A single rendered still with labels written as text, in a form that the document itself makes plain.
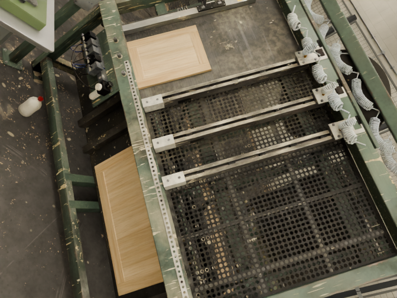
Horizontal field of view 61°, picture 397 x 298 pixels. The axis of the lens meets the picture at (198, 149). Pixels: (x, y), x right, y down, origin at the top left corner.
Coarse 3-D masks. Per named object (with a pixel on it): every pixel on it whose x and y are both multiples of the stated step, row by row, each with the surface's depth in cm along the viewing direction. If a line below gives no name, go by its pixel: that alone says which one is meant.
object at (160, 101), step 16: (304, 48) 202; (272, 64) 213; (288, 64) 213; (304, 64) 213; (224, 80) 210; (240, 80) 209; (256, 80) 214; (160, 96) 207; (176, 96) 207; (192, 96) 209
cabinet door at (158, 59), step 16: (176, 32) 230; (192, 32) 230; (128, 48) 226; (144, 48) 226; (160, 48) 226; (176, 48) 226; (192, 48) 225; (144, 64) 222; (160, 64) 222; (176, 64) 221; (192, 64) 221; (208, 64) 220; (144, 80) 217; (160, 80) 217
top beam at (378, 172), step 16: (288, 0) 227; (304, 16) 222; (304, 32) 217; (320, 64) 208; (336, 80) 204; (336, 112) 201; (352, 112) 196; (352, 144) 193; (368, 144) 189; (368, 160) 186; (368, 176) 186; (384, 176) 182; (384, 192) 179; (384, 208) 179
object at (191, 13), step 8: (224, 0) 236; (232, 0) 236; (248, 0) 236; (192, 8) 234; (216, 8) 234; (224, 8) 237; (160, 16) 233; (168, 16) 233; (176, 16) 232; (184, 16) 232; (192, 16) 235; (128, 24) 231; (136, 24) 231; (144, 24) 231; (152, 24) 231; (160, 24) 233; (128, 32) 231
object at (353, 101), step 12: (300, 0) 206; (288, 24) 211; (300, 24) 210; (312, 24) 200; (324, 48) 194; (312, 72) 198; (336, 72) 189; (336, 96) 187; (348, 96) 184; (336, 108) 186; (360, 120) 178; (348, 132) 181; (372, 144) 174
